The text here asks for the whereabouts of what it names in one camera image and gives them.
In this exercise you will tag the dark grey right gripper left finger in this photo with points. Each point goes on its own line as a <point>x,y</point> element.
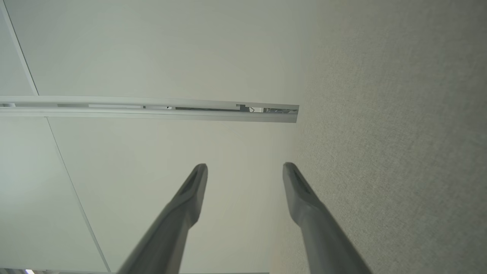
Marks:
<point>179,213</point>

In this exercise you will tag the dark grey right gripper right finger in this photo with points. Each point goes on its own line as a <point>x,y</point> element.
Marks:
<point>315,228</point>

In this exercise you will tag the grey metal partition post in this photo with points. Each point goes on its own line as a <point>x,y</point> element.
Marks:
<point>152,114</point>

